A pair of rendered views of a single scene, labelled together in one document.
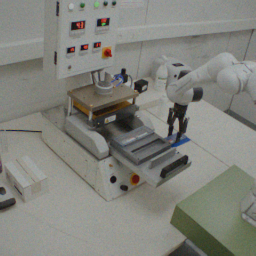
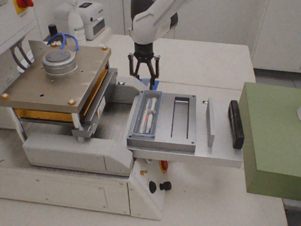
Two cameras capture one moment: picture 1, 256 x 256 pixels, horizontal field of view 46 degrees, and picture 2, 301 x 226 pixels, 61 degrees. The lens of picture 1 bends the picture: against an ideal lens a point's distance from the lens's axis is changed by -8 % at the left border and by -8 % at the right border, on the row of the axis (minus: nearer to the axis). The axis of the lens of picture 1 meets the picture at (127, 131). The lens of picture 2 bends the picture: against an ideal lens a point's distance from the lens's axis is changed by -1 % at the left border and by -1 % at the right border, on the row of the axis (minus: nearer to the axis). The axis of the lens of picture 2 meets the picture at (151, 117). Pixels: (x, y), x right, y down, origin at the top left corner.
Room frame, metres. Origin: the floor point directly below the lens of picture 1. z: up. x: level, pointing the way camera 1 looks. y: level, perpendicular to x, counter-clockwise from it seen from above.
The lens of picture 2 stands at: (0.70, 0.26, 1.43)
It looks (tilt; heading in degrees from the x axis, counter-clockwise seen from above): 41 degrees down; 326
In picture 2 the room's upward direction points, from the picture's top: straight up
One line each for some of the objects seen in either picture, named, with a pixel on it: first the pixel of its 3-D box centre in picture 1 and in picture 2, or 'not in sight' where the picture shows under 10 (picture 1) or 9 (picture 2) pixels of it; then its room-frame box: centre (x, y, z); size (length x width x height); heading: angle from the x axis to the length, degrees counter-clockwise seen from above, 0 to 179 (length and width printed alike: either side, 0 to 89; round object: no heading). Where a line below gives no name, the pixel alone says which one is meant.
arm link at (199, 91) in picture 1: (190, 86); (153, 12); (1.47, -0.28, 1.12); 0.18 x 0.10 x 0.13; 20
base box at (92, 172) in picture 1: (102, 142); (85, 141); (1.29, 0.11, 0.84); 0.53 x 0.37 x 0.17; 48
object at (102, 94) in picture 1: (102, 92); (55, 73); (1.32, 0.14, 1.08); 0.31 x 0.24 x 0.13; 138
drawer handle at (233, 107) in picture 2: (175, 166); (235, 122); (0.99, -0.20, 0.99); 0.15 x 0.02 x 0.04; 138
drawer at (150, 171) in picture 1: (148, 152); (181, 122); (1.08, -0.10, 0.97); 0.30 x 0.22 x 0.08; 48
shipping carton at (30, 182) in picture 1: (26, 178); not in sight; (0.98, 0.41, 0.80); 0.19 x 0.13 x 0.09; 45
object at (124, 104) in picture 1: (104, 99); (66, 82); (1.29, 0.12, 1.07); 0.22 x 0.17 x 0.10; 138
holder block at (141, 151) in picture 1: (141, 144); (164, 118); (1.11, -0.06, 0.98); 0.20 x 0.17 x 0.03; 138
